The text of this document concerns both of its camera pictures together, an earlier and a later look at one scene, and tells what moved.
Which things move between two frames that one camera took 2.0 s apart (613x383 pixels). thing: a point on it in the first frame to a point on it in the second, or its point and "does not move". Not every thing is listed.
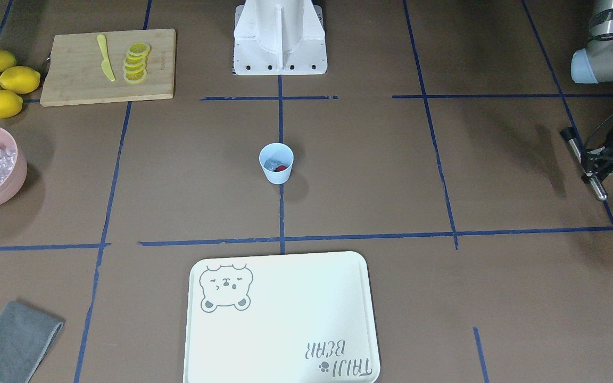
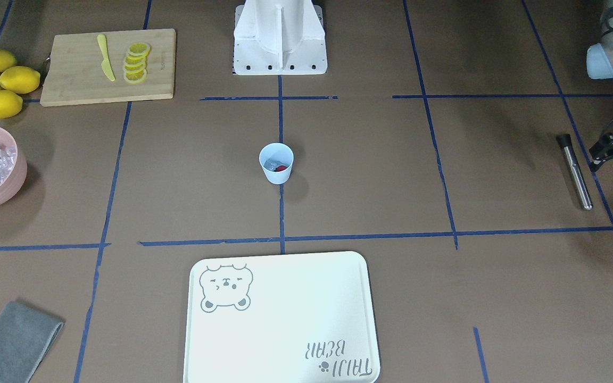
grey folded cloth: (12, 348) does not move
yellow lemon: (20, 80) does not move
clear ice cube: (272, 164) does not move
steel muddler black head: (571, 135) to (565, 141)
